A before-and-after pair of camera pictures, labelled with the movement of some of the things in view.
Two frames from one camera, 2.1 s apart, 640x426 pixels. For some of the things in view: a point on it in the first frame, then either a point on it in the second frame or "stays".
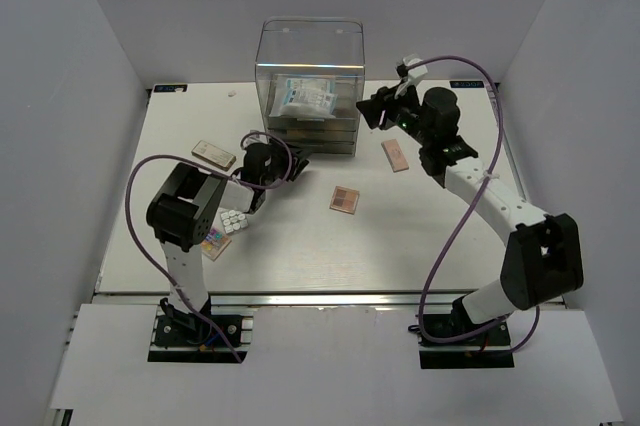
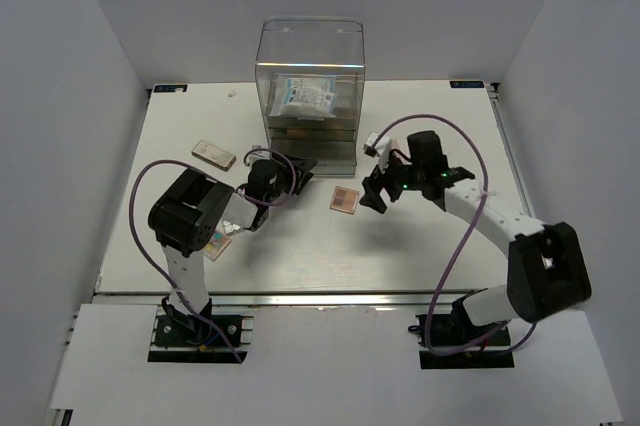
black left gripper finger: x=301 y=151 -> x=303 y=165
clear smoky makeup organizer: x=310 y=74 stays
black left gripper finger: x=301 y=165 -> x=302 y=180
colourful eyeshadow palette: x=215 y=243 stays
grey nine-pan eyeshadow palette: x=233 y=221 stays
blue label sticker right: x=466 y=84 stays
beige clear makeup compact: x=213 y=155 stays
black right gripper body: x=401 y=112 -> x=401 y=177
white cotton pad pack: x=309 y=97 stays
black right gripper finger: x=372 y=110 -> x=374 y=183
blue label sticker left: x=170 y=88 stays
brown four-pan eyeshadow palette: x=344 y=200 stays
